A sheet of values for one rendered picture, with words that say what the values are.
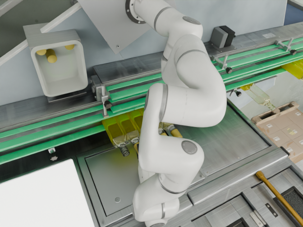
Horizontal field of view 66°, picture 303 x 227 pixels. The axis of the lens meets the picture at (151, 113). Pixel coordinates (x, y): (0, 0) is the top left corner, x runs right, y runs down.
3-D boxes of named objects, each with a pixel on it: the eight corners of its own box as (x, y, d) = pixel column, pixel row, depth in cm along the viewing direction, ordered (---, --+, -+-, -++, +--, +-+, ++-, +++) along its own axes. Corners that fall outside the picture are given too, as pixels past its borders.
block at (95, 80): (91, 93, 104) (96, 102, 100) (88, 75, 97) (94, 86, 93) (98, 90, 106) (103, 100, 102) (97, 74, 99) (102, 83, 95)
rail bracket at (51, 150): (45, 143, 104) (52, 167, 96) (41, 133, 99) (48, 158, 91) (55, 140, 106) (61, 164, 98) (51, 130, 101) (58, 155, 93)
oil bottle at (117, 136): (98, 115, 107) (115, 151, 95) (97, 107, 103) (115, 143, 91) (109, 112, 109) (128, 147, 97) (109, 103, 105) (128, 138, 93)
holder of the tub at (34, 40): (44, 94, 101) (48, 106, 97) (25, 35, 81) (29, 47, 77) (84, 84, 108) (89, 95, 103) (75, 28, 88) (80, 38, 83)
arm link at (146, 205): (184, 161, 63) (166, 196, 77) (138, 165, 59) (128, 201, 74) (195, 190, 57) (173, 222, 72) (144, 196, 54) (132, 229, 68)
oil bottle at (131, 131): (110, 111, 109) (128, 146, 97) (109, 103, 105) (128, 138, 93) (121, 108, 111) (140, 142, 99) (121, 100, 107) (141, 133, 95)
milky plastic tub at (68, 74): (41, 85, 97) (45, 98, 92) (25, 36, 81) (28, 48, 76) (83, 76, 104) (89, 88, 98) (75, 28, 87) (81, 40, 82)
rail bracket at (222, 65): (208, 59, 117) (226, 74, 109) (213, 46, 112) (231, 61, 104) (215, 57, 119) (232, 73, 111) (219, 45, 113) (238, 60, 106)
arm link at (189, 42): (218, 56, 55) (192, 106, 65) (202, 22, 74) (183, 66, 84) (181, 44, 54) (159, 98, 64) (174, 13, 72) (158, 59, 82)
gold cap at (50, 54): (43, 49, 86) (46, 56, 83) (53, 47, 87) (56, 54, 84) (46, 57, 88) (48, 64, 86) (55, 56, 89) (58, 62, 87)
